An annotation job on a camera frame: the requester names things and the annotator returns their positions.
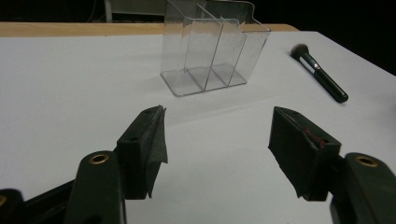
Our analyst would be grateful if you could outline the clear acrylic organizer box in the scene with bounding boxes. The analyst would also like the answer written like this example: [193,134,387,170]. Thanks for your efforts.
[160,0,272,98]

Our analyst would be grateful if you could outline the grey panel with white post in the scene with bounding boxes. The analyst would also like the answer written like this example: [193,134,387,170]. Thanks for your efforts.
[104,0,169,23]

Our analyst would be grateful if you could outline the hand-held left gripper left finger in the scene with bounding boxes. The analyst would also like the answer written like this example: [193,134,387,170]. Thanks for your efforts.
[64,105,169,224]

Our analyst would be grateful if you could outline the black makeup brush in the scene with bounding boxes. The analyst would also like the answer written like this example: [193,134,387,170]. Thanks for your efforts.
[290,43,349,105]

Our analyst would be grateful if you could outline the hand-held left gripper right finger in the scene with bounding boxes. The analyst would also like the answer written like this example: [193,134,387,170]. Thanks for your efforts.
[267,105,396,224]

